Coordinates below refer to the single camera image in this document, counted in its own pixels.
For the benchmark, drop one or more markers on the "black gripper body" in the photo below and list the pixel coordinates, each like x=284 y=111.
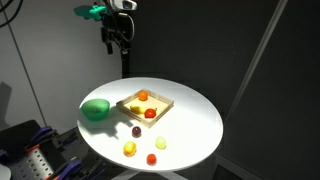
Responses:
x=115 y=26

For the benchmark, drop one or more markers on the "translucent green plastic bowl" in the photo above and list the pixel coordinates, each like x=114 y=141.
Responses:
x=95 y=109

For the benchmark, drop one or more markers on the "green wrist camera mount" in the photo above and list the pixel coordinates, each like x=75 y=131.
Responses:
x=91 y=11

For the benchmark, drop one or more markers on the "red toy tomato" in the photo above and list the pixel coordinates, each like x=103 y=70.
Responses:
x=150 y=113

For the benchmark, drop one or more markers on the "yellow-orange toy fruit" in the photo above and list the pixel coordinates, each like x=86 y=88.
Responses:
x=129 y=148

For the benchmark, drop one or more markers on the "yellow toy banana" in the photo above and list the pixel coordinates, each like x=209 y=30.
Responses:
x=138 y=109

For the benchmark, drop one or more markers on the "pale yellow-green toy fruit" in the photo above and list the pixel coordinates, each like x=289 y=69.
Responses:
x=160 y=142

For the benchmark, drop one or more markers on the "toy orange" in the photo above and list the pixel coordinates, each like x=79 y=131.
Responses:
x=143 y=95

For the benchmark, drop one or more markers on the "black perforated breadboard cart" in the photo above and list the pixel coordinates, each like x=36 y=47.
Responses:
x=30 y=165

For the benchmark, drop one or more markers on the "square wooden tray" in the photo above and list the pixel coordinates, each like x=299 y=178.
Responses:
x=160 y=105

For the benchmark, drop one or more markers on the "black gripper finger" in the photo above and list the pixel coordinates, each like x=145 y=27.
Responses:
x=109 y=46
x=124 y=48

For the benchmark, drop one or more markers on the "purple orange-tipped spring clamp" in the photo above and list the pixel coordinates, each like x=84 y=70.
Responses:
x=68 y=168
x=40 y=135

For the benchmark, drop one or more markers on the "small red-orange toy fruit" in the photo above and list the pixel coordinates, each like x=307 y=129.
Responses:
x=151 y=159

